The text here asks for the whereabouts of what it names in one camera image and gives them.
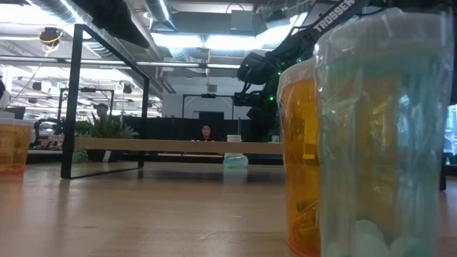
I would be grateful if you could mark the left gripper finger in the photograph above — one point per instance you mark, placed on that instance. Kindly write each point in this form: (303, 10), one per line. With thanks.
(139, 35)
(137, 40)

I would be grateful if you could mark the black desk monitor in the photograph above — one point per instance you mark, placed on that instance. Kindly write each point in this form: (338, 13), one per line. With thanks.
(16, 112)

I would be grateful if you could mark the black aluminium table frame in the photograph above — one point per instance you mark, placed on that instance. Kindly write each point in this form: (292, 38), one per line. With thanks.
(178, 159)

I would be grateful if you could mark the black partition wall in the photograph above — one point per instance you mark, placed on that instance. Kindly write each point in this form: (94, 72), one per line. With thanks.
(171, 128)

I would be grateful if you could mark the orange pill bottle white cap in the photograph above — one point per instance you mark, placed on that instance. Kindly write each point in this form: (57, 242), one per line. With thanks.
(300, 142)
(14, 146)

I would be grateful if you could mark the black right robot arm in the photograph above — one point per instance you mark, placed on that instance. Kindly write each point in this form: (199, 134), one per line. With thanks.
(332, 14)

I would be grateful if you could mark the green pill bottle white cap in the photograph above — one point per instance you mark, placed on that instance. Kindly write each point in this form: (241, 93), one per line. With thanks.
(385, 160)
(235, 161)

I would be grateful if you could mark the grey hanging box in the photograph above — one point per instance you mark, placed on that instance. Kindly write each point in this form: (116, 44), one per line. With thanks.
(212, 88)

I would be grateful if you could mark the black office chair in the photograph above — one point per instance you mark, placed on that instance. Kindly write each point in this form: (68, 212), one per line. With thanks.
(41, 130)

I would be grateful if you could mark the person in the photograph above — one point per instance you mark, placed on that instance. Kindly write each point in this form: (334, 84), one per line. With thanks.
(101, 110)
(207, 132)

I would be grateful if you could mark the green potted succulent plant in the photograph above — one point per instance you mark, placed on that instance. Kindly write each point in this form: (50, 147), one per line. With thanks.
(107, 130)

